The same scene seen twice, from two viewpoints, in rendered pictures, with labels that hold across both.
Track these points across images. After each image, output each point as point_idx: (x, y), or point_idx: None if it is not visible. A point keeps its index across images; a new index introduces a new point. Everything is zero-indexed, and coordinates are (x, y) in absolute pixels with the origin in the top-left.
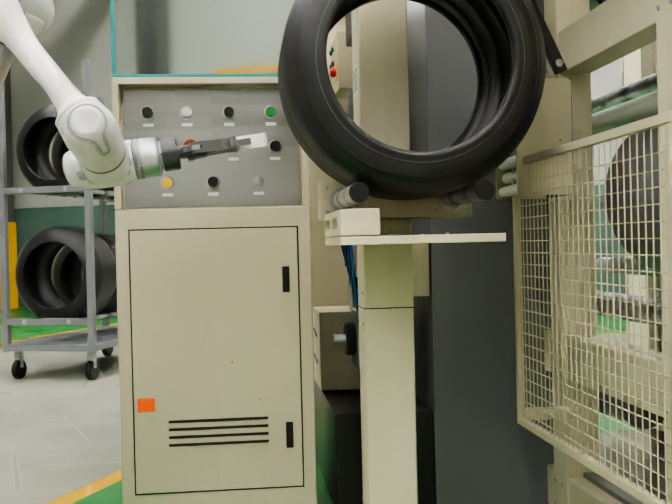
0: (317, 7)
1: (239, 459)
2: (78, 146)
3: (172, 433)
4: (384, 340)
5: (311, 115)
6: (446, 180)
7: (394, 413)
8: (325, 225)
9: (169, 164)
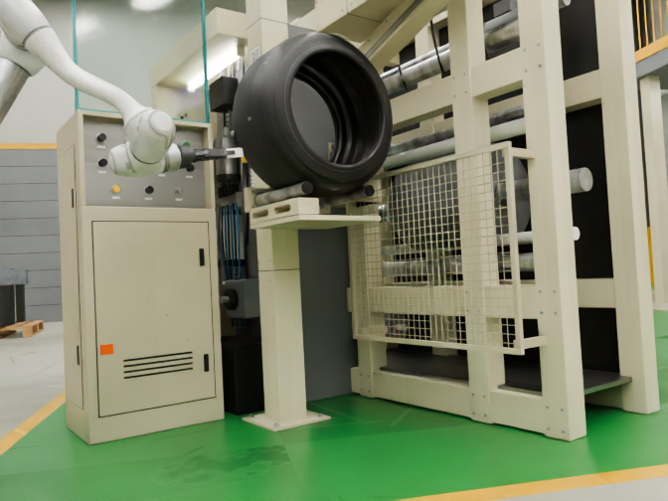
0: (284, 71)
1: (173, 383)
2: (154, 139)
3: (126, 369)
4: (284, 290)
5: (280, 137)
6: (351, 183)
7: (291, 336)
8: (251, 216)
9: (186, 163)
